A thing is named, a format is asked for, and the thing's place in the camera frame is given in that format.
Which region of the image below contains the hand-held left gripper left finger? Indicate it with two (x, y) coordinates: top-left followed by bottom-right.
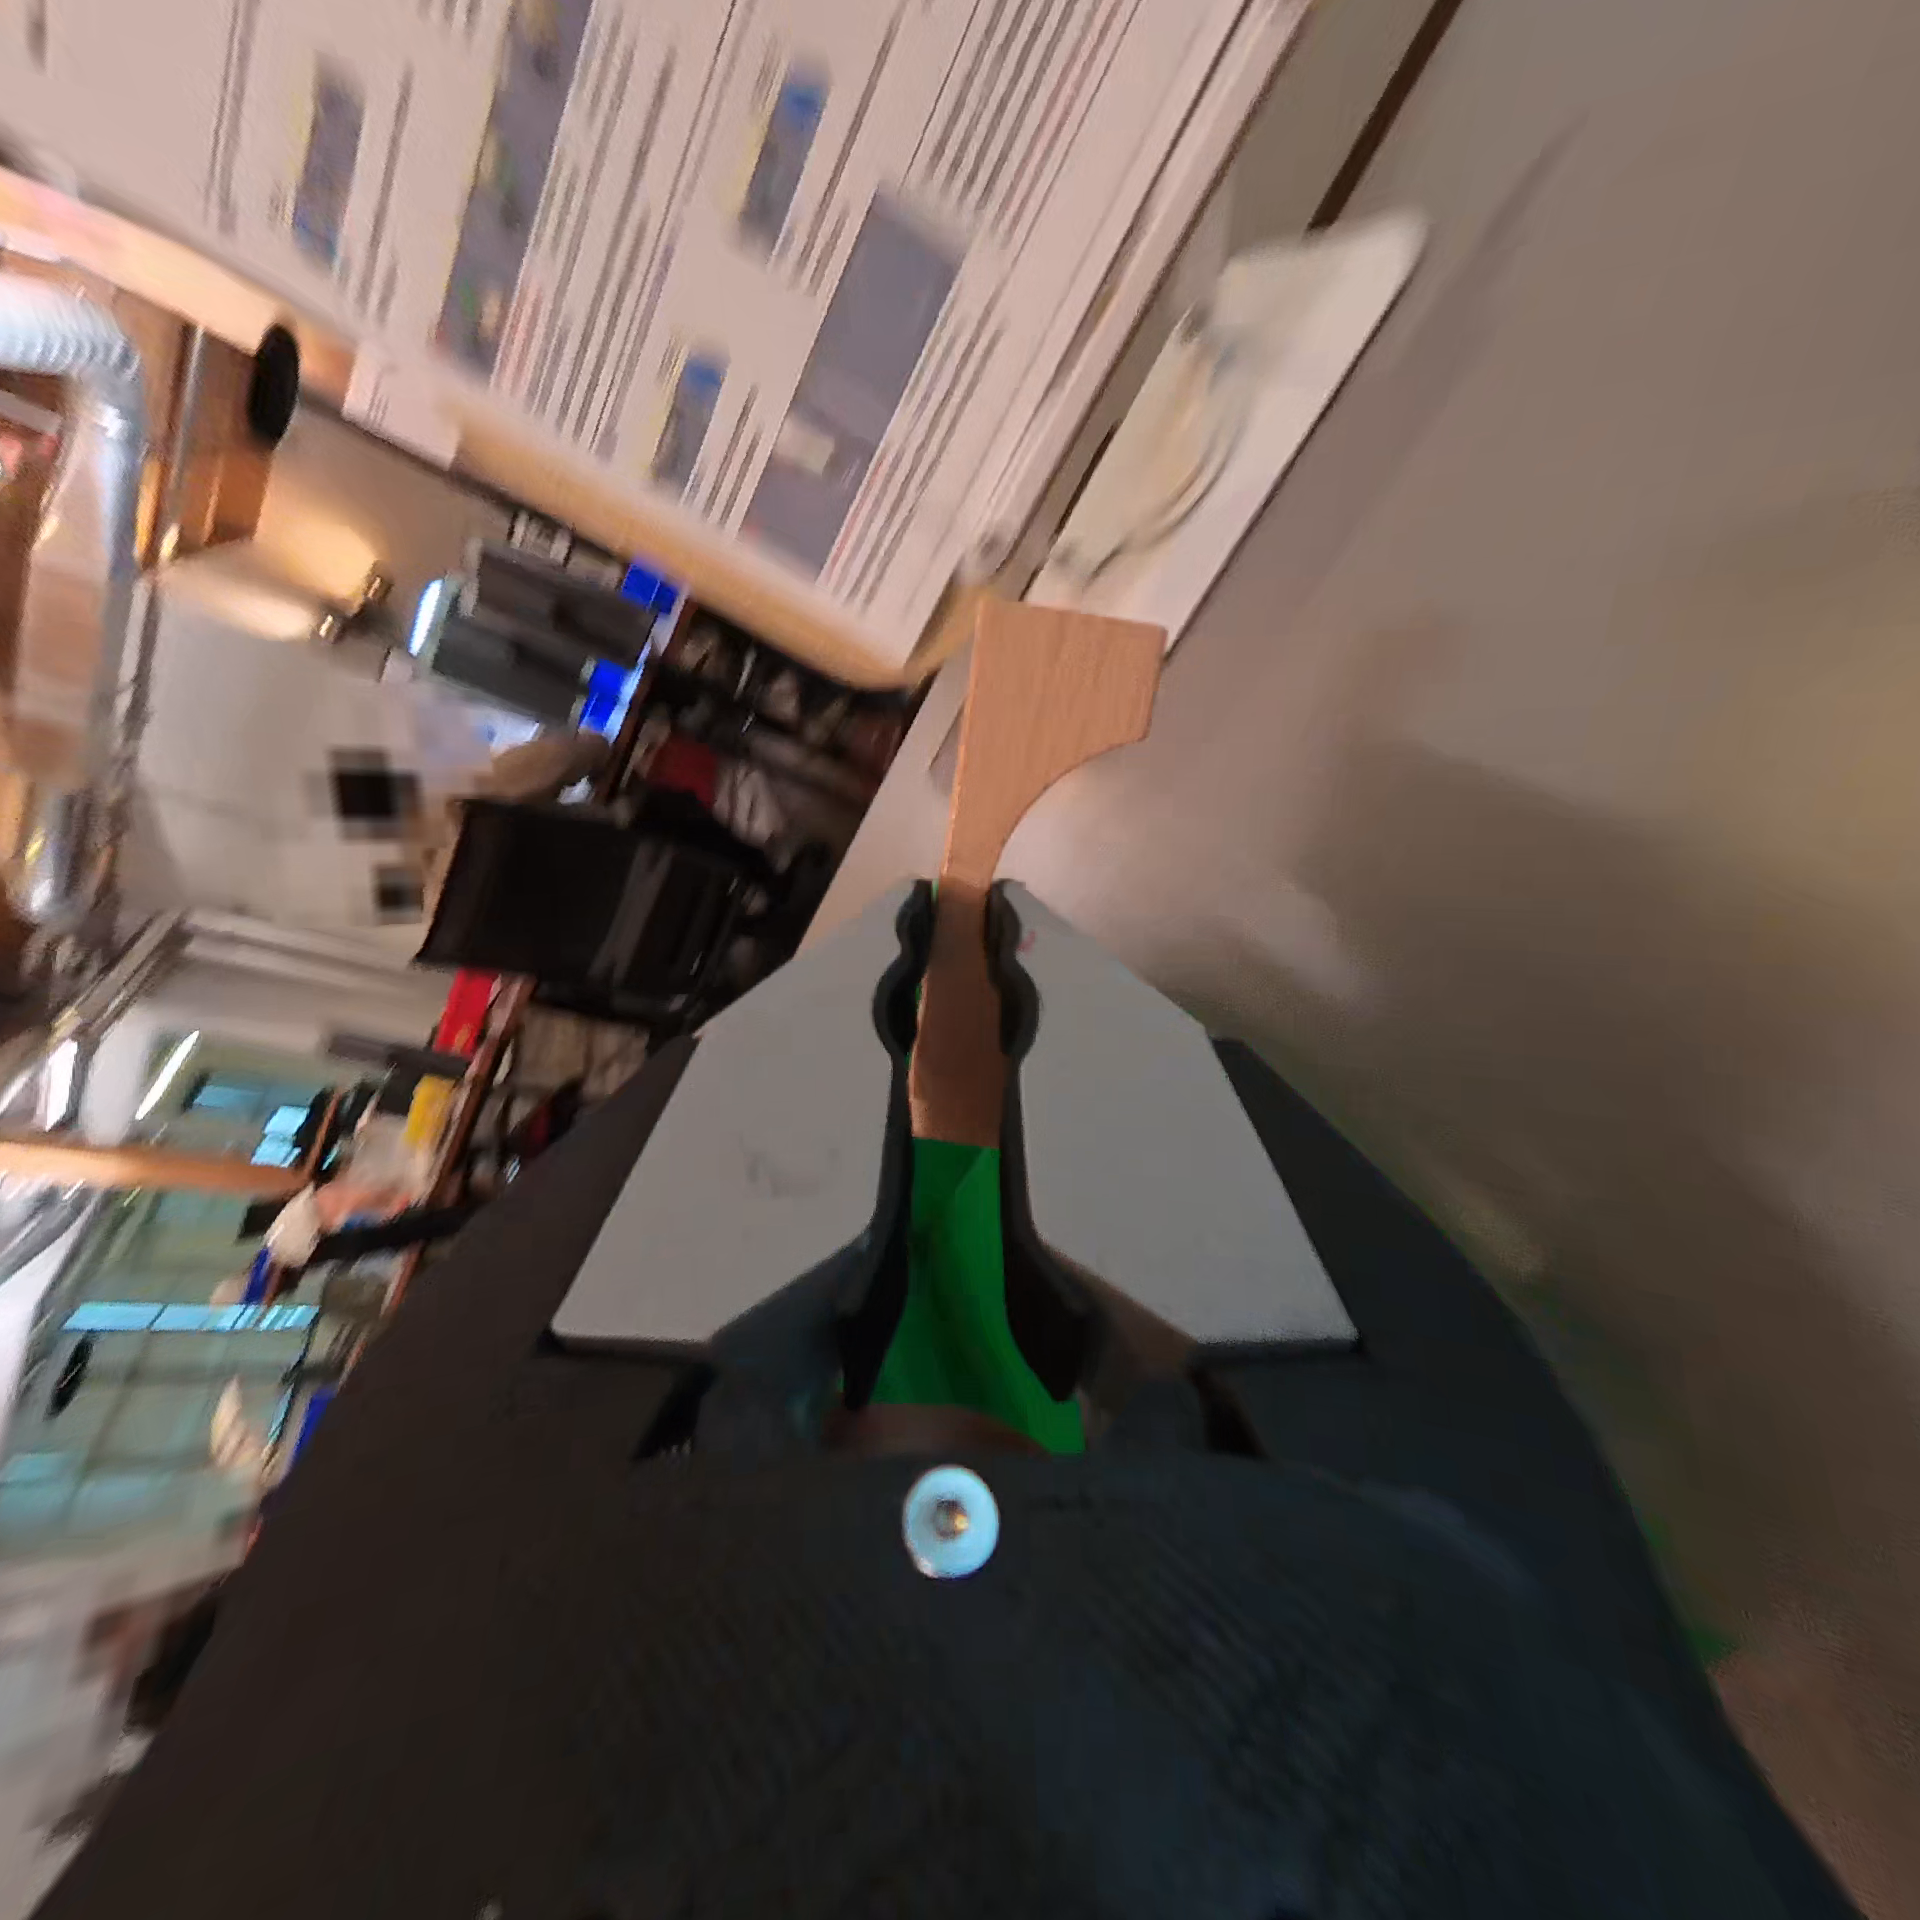
(550, 882), (938, 1409)

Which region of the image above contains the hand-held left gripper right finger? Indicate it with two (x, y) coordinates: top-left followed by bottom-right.
(984, 881), (1361, 1401)

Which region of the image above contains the wooden arch block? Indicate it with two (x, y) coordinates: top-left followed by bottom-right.
(906, 596), (1169, 1153)

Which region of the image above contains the green mat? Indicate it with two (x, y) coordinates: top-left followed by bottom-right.
(867, 1136), (1089, 1457)

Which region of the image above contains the black crate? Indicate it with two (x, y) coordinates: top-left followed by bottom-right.
(414, 799), (762, 1038)

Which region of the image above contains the black storage shelf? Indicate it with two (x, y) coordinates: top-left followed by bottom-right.
(390, 585), (917, 1202)

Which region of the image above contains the white paper sheet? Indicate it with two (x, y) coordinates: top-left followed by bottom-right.
(960, 211), (1430, 590)

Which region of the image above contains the wooden speaker box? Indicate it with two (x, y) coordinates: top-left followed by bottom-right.
(138, 321), (305, 570)

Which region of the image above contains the wall poster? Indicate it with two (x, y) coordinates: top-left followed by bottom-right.
(195, 0), (1308, 650)

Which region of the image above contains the silver ventilation duct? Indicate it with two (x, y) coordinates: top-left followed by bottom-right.
(0, 280), (156, 927)

